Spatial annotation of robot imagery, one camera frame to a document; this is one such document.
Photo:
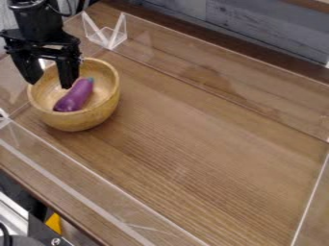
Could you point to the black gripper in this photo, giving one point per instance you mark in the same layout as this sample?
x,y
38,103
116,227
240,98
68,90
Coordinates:
x,y
39,37

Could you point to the brown wooden bowl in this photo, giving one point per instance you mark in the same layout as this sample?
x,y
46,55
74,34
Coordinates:
x,y
100,106

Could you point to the purple toy eggplant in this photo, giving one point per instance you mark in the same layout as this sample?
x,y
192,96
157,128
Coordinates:
x,y
73,101

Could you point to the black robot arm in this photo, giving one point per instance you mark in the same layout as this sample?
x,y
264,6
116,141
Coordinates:
x,y
33,4

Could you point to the clear acrylic table barrier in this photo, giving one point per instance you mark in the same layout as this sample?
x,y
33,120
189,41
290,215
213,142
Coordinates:
x,y
212,159

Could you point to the yellow sticker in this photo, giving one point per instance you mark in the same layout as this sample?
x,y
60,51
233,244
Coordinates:
x,y
54,223

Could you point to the black metal equipment base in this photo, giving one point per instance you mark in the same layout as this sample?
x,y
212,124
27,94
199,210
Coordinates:
x,y
45,234

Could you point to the clear acrylic corner bracket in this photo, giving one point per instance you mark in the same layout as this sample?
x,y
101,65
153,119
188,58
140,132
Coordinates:
x,y
108,37

